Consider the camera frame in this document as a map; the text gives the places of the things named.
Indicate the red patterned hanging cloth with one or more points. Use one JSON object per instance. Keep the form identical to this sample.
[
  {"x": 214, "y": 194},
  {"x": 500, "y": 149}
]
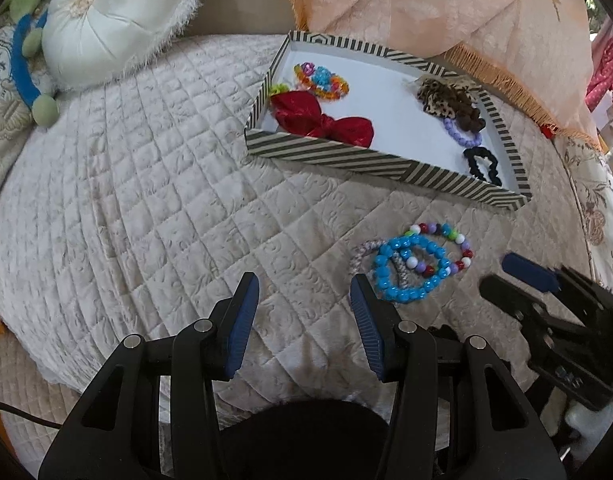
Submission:
[{"x": 609, "y": 65}]

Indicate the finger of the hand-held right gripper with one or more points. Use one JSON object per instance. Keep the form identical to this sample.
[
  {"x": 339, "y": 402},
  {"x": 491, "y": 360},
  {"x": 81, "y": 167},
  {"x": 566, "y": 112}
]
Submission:
[
  {"x": 529, "y": 270},
  {"x": 511, "y": 302}
]

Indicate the small red object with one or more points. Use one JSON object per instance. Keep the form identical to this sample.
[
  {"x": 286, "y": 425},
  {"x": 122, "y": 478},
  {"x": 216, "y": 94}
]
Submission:
[{"x": 548, "y": 132}]

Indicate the cream quilted bed cover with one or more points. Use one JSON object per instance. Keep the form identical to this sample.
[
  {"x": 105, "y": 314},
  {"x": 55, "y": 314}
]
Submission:
[{"x": 161, "y": 185}]

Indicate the leopard print hair bow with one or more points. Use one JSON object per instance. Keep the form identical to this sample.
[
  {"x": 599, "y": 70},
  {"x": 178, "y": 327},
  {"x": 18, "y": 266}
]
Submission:
[{"x": 436, "y": 97}]

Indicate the striped shallow cardboard box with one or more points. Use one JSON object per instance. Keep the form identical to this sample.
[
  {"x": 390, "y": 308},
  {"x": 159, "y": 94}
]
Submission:
[{"x": 386, "y": 85}]

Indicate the floral cream bedspread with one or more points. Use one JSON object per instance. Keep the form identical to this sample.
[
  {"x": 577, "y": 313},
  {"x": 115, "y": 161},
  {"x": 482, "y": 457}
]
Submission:
[{"x": 591, "y": 195}]

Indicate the green and blue plush toy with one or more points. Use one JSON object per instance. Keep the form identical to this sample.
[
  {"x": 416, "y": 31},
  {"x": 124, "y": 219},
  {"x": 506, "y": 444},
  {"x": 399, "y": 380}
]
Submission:
[{"x": 21, "y": 65}]

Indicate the round white satin cushion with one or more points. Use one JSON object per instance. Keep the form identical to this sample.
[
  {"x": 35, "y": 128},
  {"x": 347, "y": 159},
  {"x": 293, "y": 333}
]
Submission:
[{"x": 111, "y": 20}]

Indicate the peach fringed pillow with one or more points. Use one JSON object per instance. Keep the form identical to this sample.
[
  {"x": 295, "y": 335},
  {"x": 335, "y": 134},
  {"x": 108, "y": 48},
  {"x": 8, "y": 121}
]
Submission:
[{"x": 436, "y": 10}]

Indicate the brown scrunchie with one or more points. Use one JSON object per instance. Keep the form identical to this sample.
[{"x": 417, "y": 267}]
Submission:
[{"x": 469, "y": 117}]

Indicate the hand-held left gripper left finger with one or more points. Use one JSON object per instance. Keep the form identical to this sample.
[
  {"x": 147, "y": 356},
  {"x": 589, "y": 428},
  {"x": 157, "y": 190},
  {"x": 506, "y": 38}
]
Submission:
[{"x": 239, "y": 330}]

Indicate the black scrunchie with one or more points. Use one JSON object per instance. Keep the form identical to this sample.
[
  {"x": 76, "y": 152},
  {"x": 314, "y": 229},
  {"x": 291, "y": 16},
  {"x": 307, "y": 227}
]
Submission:
[{"x": 489, "y": 172}]

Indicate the red glitter hair bow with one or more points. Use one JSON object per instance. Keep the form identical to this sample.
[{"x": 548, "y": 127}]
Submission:
[{"x": 296, "y": 115}]

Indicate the floral embroidered cushion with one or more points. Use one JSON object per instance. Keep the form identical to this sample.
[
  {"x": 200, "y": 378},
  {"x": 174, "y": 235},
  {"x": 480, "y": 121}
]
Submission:
[{"x": 1, "y": 125}]

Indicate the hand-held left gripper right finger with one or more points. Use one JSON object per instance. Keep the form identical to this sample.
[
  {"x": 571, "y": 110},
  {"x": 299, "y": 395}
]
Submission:
[{"x": 369, "y": 330}]

